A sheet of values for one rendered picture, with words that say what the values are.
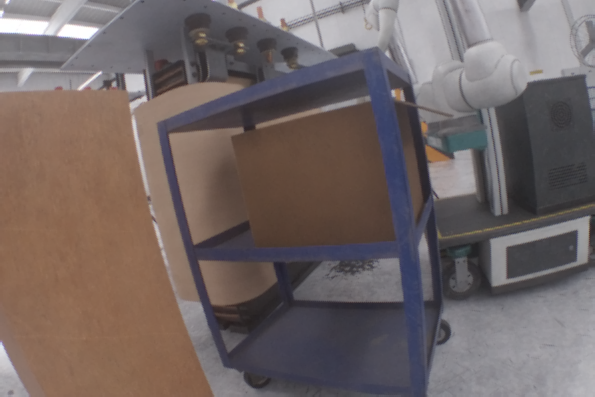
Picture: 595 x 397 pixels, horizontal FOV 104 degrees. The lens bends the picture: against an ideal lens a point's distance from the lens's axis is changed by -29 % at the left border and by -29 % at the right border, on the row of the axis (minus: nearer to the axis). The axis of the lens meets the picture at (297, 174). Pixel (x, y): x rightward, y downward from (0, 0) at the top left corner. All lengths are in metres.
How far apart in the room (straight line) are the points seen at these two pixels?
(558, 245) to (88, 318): 1.45
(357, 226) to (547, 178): 0.91
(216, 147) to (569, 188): 1.42
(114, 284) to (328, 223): 0.47
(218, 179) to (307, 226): 0.55
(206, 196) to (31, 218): 0.85
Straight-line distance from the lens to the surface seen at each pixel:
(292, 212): 0.78
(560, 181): 1.45
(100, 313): 0.55
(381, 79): 0.61
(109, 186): 0.56
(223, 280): 1.32
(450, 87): 1.22
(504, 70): 1.10
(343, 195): 0.72
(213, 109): 0.80
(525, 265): 1.40
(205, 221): 1.26
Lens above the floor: 0.75
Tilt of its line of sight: 4 degrees down
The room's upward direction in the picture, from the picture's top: 12 degrees counter-clockwise
